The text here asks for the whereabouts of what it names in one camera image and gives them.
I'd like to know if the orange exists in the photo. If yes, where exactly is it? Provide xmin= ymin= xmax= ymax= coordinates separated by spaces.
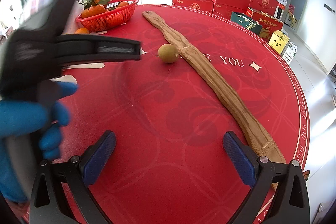
xmin=75 ymin=27 xmax=90 ymax=35

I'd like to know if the brown round longan fruit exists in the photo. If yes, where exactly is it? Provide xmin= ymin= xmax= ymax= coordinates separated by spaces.
xmin=158 ymin=44 xmax=179 ymax=64

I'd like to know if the blue gloved left hand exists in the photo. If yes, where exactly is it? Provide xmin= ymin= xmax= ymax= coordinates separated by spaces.
xmin=0 ymin=81 xmax=79 ymax=204

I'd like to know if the red plastic fruit basket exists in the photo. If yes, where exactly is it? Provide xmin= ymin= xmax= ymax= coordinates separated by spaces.
xmin=75 ymin=0 xmax=139 ymax=32

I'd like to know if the long wooden back scratcher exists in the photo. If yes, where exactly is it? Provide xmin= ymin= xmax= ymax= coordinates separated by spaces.
xmin=142 ymin=10 xmax=286 ymax=164

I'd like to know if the red round table mat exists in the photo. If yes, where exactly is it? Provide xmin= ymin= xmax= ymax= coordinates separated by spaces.
xmin=55 ymin=5 xmax=310 ymax=223

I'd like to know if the yellow small box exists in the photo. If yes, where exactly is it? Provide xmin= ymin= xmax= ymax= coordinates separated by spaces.
xmin=268 ymin=30 xmax=289 ymax=55

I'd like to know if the green gift bag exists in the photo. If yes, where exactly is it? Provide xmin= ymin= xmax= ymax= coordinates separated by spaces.
xmin=230 ymin=12 xmax=262 ymax=35

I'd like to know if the red sweet apple box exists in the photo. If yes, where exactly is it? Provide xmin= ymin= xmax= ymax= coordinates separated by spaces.
xmin=245 ymin=7 xmax=284 ymax=42

